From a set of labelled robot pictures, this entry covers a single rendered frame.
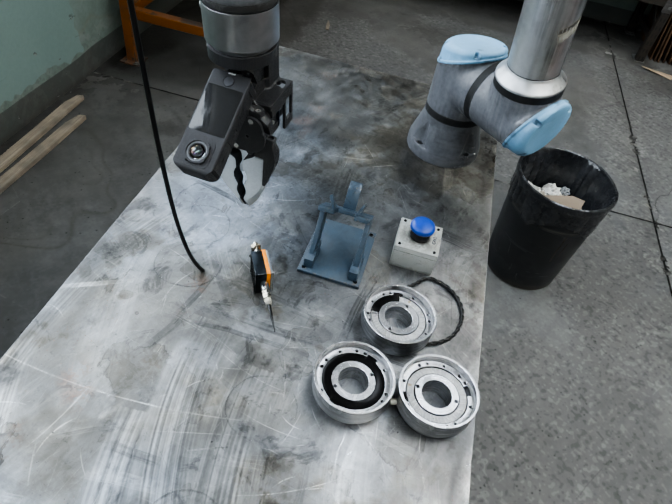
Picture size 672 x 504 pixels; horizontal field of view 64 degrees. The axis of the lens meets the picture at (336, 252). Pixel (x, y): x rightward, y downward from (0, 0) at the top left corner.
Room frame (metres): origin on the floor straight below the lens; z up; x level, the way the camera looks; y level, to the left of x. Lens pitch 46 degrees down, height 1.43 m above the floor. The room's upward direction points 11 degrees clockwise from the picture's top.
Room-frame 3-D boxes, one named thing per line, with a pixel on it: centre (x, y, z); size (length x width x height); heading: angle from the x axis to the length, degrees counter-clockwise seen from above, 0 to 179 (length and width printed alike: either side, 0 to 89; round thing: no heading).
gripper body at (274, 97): (0.53, 0.13, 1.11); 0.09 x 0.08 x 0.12; 169
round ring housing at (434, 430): (0.38, -0.16, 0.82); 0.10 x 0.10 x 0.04
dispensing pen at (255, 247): (0.50, 0.10, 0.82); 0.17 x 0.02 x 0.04; 23
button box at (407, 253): (0.65, -0.13, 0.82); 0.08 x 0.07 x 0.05; 174
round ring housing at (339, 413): (0.37, -0.05, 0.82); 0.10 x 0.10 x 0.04
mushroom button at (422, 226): (0.65, -0.13, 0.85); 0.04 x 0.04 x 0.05
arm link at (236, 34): (0.52, 0.14, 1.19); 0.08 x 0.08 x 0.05
